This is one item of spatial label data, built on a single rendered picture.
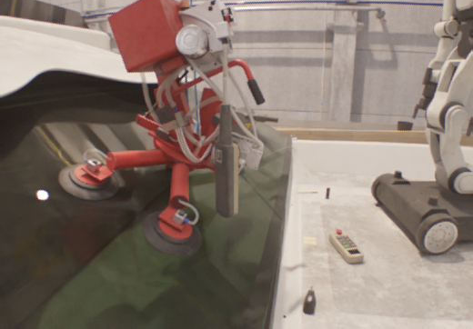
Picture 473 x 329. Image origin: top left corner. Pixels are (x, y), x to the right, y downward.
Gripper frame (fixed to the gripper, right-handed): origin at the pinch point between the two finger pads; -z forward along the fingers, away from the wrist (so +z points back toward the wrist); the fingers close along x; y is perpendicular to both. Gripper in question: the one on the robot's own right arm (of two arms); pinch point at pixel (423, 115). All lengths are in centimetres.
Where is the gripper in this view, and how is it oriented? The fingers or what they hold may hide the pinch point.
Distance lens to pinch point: 186.6
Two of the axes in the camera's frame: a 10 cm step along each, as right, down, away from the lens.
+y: -0.4, 2.7, -9.6
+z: 2.0, -9.4, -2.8
